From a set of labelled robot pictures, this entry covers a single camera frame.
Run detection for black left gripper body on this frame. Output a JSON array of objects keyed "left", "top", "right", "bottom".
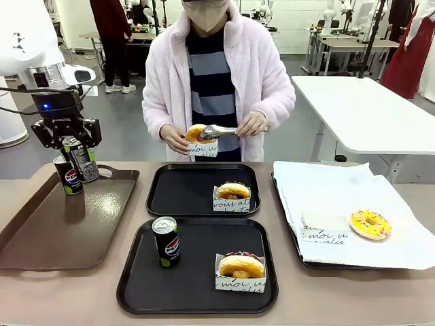
[{"left": 31, "top": 90, "right": 85, "bottom": 139}]

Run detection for black Pepsi can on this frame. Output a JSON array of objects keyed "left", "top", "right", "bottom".
[
  {"left": 52, "top": 155, "right": 84, "bottom": 196},
  {"left": 152, "top": 216, "right": 181, "bottom": 268},
  {"left": 62, "top": 136, "right": 101, "bottom": 185}
]

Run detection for glazed donut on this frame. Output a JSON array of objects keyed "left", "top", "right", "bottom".
[{"left": 185, "top": 124, "right": 213, "bottom": 144}]

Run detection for white script paper box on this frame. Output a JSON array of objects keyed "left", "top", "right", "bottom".
[
  {"left": 213, "top": 254, "right": 268, "bottom": 294},
  {"left": 212, "top": 185, "right": 257, "bottom": 213},
  {"left": 187, "top": 138, "right": 219, "bottom": 159},
  {"left": 300, "top": 211, "right": 351, "bottom": 245}
]

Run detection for silver metal tongs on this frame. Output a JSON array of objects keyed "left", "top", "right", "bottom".
[{"left": 199, "top": 124, "right": 272, "bottom": 141}]

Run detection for chocolate topped donut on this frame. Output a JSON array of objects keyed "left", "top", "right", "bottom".
[{"left": 215, "top": 181, "right": 251, "bottom": 200}]

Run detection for chocolate sprinkled donut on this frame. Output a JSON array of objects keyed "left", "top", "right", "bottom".
[{"left": 217, "top": 251, "right": 266, "bottom": 280}]

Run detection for person's right forearm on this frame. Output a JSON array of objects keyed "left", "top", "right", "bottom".
[{"left": 141, "top": 91, "right": 173, "bottom": 142}]

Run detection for person's left forearm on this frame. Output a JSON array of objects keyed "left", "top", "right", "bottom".
[{"left": 251, "top": 86, "right": 297, "bottom": 137}]

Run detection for person's right hand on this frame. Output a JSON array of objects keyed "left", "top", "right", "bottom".
[{"left": 159, "top": 124, "right": 192, "bottom": 156}]

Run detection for person's left hand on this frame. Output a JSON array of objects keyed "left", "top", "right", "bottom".
[{"left": 235, "top": 111, "right": 271, "bottom": 139}]

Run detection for grey workbench table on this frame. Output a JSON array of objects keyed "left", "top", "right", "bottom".
[{"left": 79, "top": 30, "right": 157, "bottom": 86}]

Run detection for person in pink fleece jacket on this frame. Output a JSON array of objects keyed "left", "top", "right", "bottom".
[{"left": 141, "top": 0, "right": 297, "bottom": 163}]

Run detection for brown plastic tray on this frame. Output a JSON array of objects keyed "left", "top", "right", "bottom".
[{"left": 0, "top": 164, "right": 141, "bottom": 272}]

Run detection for person in dark red top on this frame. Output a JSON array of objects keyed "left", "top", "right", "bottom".
[{"left": 88, "top": 0, "right": 137, "bottom": 94}]

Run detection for black square tray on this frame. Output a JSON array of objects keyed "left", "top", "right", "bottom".
[
  {"left": 116, "top": 217, "right": 279, "bottom": 315},
  {"left": 145, "top": 163, "right": 262, "bottom": 219}
]

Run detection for person in black clothes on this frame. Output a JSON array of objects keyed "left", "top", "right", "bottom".
[{"left": 130, "top": 0, "right": 151, "bottom": 26}]

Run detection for beige face mask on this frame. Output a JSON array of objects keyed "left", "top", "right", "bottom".
[{"left": 181, "top": 0, "right": 229, "bottom": 33}]

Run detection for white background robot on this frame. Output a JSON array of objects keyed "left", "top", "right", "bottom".
[
  {"left": 321, "top": 0, "right": 341, "bottom": 37},
  {"left": 251, "top": 0, "right": 273, "bottom": 26}
]

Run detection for flat white script paper box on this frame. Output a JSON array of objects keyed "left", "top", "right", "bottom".
[{"left": 300, "top": 211, "right": 351, "bottom": 245}]

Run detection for right tray with white paper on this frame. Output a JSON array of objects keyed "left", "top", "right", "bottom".
[{"left": 273, "top": 160, "right": 435, "bottom": 271}]

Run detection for black tray under paper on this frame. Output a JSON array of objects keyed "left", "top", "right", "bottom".
[{"left": 271, "top": 171, "right": 381, "bottom": 271}]

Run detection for large white table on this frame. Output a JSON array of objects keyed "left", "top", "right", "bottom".
[{"left": 291, "top": 75, "right": 435, "bottom": 168}]

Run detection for grey lab tables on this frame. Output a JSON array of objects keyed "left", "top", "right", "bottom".
[{"left": 304, "top": 26, "right": 400, "bottom": 77}]

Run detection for yellow sprinkled donut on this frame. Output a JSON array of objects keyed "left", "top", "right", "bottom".
[{"left": 349, "top": 209, "right": 393, "bottom": 242}]

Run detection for black stand pole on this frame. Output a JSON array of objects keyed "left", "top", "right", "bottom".
[{"left": 356, "top": 0, "right": 390, "bottom": 79}]

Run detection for person in red apron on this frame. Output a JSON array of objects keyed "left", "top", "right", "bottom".
[{"left": 379, "top": 0, "right": 435, "bottom": 100}]

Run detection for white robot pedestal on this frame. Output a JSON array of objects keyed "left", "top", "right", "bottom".
[{"left": 0, "top": 75, "right": 30, "bottom": 149}]

